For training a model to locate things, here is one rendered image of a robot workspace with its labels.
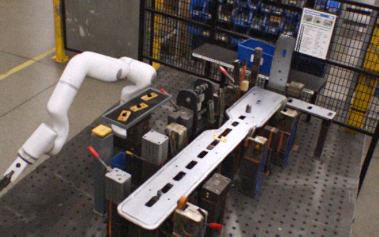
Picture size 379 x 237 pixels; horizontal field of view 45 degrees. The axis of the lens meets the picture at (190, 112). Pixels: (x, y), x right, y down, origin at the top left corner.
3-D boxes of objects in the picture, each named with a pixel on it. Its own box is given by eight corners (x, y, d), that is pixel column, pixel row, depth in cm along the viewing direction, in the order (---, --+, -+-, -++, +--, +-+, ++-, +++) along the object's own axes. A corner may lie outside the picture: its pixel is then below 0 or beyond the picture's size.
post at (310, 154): (324, 162, 268) (336, 121, 253) (306, 156, 272) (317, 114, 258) (327, 157, 273) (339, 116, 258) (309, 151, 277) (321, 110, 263)
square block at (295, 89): (288, 139, 287) (300, 88, 269) (277, 134, 290) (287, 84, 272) (293, 133, 293) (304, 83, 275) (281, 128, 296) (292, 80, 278)
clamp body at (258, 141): (254, 202, 232) (265, 146, 215) (233, 192, 237) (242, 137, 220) (261, 192, 239) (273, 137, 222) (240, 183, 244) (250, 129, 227)
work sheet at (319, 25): (325, 61, 287) (338, 14, 271) (292, 51, 296) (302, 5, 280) (327, 60, 288) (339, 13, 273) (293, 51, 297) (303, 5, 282)
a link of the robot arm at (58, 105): (76, 93, 207) (45, 153, 201) (55, 78, 193) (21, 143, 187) (91, 98, 203) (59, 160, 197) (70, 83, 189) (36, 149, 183)
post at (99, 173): (103, 218, 213) (103, 140, 190) (91, 211, 216) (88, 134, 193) (114, 209, 218) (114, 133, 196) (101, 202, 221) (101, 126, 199)
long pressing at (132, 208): (158, 235, 167) (158, 233, 166) (110, 210, 176) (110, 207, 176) (288, 98, 272) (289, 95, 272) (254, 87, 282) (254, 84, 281)
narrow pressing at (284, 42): (284, 90, 278) (296, 38, 261) (267, 84, 283) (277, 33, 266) (285, 90, 279) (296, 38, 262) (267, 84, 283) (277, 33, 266)
